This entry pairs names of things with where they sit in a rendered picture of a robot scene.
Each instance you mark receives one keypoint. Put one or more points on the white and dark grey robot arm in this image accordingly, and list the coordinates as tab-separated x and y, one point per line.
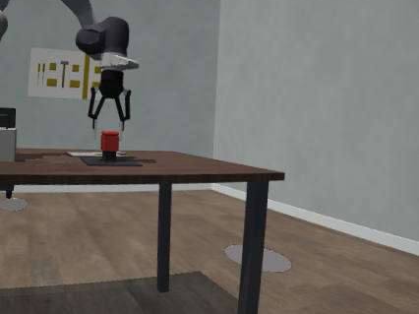
106	41

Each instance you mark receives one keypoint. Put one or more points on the red self-inking stamp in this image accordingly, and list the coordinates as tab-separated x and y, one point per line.
109	146

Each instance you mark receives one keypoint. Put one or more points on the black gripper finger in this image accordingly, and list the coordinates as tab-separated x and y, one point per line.
120	112
94	117

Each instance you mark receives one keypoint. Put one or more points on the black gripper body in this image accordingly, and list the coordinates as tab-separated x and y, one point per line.
111	79

